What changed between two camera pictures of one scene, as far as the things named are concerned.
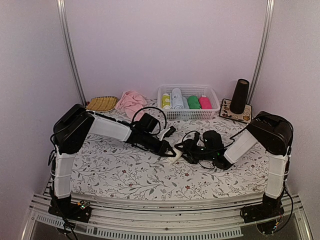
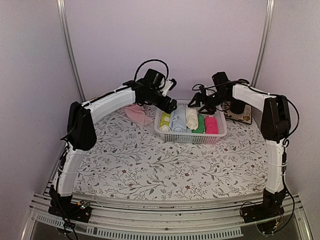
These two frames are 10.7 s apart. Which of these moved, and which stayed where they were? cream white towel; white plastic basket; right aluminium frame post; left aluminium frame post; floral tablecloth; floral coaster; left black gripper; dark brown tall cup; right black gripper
Moved: right black gripper; cream white towel; left black gripper; white plastic basket
Stayed: right aluminium frame post; dark brown tall cup; floral tablecloth; floral coaster; left aluminium frame post
